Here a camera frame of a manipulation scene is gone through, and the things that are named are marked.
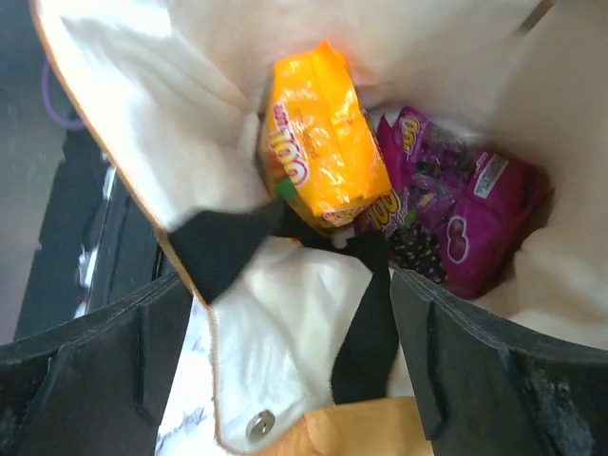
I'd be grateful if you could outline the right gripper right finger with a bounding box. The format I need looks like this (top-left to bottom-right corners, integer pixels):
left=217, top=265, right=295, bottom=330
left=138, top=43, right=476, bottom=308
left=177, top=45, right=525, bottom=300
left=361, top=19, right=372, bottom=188
left=390, top=271, right=607, bottom=455

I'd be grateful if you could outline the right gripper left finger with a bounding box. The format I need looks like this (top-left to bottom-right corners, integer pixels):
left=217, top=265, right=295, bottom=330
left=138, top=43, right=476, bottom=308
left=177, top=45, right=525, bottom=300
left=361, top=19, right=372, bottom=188
left=1, top=273, right=192, bottom=455

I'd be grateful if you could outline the purple grape candy packet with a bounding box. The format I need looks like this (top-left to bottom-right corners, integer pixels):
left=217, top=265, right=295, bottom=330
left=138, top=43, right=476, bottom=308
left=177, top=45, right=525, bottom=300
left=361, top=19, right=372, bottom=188
left=354, top=106, right=548, bottom=299

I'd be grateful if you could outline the yellow Trader Joe's tote bag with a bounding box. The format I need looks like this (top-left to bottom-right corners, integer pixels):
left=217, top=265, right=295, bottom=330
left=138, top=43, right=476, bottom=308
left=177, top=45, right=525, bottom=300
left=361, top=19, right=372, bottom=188
left=31, top=1, right=607, bottom=455

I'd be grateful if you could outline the orange candy packet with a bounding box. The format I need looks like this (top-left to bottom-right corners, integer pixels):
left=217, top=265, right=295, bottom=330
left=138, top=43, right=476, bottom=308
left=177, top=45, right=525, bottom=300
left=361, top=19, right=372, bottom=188
left=257, top=42, right=391, bottom=235

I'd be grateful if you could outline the black mounting rail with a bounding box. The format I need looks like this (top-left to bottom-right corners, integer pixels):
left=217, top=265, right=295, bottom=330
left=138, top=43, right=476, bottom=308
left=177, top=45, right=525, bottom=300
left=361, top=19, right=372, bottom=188
left=14, top=130, right=172, bottom=339

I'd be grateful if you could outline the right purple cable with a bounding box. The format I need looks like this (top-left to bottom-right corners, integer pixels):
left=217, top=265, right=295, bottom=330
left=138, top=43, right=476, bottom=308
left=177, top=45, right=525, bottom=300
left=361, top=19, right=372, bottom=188
left=40, top=56, right=86, bottom=132

